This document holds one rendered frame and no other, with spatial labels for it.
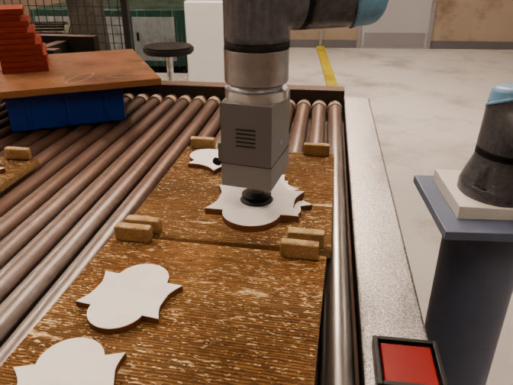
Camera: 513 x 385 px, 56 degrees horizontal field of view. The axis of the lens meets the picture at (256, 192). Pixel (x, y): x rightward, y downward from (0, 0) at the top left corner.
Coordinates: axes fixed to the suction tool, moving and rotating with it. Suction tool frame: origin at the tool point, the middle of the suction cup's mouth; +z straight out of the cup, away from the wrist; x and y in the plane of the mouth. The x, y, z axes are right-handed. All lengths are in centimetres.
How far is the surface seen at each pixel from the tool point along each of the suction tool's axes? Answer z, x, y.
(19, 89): 1, -78, -44
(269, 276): 11.3, 1.7, -0.8
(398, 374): 12.0, 20.4, 11.6
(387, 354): 12.0, 19.0, 8.8
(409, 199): 105, 26, -226
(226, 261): 11.3, -5.5, -2.4
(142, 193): 13.3, -31.4, -22.5
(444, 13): 53, 51, -782
